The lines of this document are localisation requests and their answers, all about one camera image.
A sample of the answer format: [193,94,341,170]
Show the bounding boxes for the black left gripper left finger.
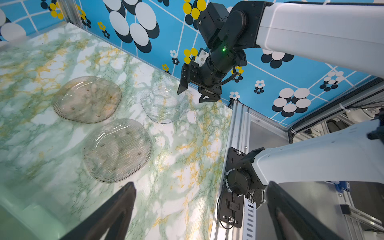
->
[62,182,137,240]

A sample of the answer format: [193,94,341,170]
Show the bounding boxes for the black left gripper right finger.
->
[266,182,341,240]

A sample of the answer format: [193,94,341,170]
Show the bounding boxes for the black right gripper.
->
[177,56,240,103]

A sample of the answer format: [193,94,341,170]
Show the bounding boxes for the clear colourless glass plate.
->
[140,79,192,124]

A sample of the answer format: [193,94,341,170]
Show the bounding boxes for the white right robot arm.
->
[222,1,384,183]

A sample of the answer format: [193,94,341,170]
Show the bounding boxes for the mint green plastic bin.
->
[1,186,66,240]

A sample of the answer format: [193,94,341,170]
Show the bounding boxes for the grey clear glass plate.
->
[82,119,153,184]

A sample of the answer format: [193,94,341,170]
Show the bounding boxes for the brownish clear glass plate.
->
[52,76,122,124]

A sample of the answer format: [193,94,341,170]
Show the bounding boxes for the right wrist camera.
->
[193,48,210,67]

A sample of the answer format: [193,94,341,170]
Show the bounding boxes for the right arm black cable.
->
[215,185,265,230]

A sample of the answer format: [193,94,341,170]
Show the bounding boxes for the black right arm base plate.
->
[217,147,250,229]

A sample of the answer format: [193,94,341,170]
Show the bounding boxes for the aluminium corner post right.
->
[58,0,83,28]

